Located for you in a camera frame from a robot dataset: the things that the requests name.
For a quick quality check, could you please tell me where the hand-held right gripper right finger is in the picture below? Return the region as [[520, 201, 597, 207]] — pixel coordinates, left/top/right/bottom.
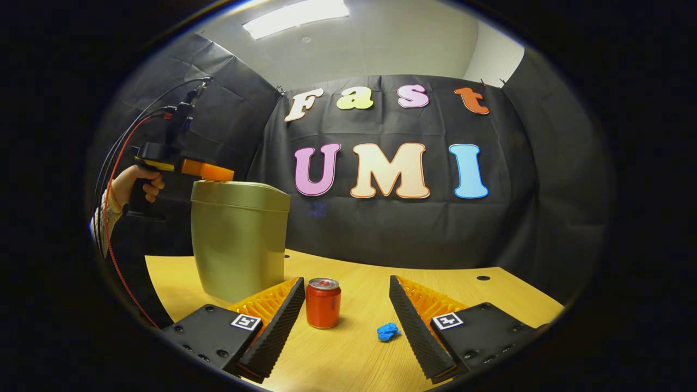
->
[[389, 275, 551, 385]]

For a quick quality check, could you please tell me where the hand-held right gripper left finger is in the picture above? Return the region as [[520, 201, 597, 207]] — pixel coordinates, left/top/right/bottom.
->
[[163, 277, 307, 384]]

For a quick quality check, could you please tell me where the red pop can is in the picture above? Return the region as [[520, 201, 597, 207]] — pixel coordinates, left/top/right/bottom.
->
[[305, 278, 342, 329]]

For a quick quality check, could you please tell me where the green desktop garbage bin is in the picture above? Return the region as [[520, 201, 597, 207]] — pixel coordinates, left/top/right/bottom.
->
[[190, 180, 291, 304]]

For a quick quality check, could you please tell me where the wooden desktop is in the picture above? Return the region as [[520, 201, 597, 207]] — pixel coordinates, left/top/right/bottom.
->
[[144, 249, 565, 392]]

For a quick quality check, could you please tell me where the black backdrop cloth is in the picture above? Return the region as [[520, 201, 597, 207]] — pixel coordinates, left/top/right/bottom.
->
[[87, 34, 613, 327]]

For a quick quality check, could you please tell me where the ceiling light panel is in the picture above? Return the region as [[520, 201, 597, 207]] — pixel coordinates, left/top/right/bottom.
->
[[242, 0, 350, 40]]

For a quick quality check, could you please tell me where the black cable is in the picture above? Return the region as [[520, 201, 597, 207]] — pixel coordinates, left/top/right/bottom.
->
[[95, 78, 212, 194], [98, 107, 174, 186]]

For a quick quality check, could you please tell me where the red cable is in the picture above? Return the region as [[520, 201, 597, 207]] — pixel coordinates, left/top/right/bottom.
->
[[103, 112, 176, 329]]

